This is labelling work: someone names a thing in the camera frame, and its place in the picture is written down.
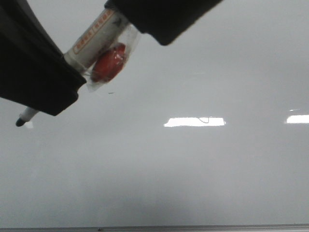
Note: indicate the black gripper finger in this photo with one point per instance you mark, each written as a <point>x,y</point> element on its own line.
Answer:
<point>164,20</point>
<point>14,16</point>

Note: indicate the white whiteboard marker pen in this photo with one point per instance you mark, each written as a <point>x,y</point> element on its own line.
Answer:
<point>96,41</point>

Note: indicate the white whiteboard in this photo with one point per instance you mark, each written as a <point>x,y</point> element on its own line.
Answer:
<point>210,130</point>

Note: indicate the red round magnet in tape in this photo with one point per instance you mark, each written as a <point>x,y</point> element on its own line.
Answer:
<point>112,61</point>

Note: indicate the aluminium whiteboard frame edge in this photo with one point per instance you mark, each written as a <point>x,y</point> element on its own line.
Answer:
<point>204,228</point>

